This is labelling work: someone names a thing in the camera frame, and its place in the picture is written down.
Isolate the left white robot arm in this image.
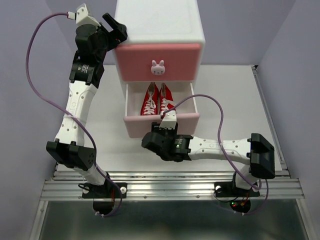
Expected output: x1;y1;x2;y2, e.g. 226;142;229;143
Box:
46;13;128;197

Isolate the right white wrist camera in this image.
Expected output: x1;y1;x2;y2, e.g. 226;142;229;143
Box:
159;110;177;130

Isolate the aluminium mounting rail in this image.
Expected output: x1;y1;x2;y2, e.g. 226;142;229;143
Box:
40;170;305;201

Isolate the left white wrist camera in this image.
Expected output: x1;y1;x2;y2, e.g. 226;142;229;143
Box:
67;3;101;27

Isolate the white shoe cabinet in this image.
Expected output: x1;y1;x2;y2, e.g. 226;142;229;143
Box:
115;0;206;82

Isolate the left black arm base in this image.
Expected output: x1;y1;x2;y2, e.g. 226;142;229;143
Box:
78;180;128;218

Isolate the light pink drawer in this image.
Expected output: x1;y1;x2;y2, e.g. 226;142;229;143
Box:
123;81;200;138

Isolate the red sneaker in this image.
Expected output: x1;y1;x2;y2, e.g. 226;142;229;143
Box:
140;82;159;116
159;83;175;115

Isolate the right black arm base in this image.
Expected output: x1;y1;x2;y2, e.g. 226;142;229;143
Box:
213;181;260;215

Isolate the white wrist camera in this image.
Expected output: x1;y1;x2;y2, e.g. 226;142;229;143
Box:
159;110;177;130
67;3;101;27

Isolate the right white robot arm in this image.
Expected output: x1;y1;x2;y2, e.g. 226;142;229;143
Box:
141;122;276;195

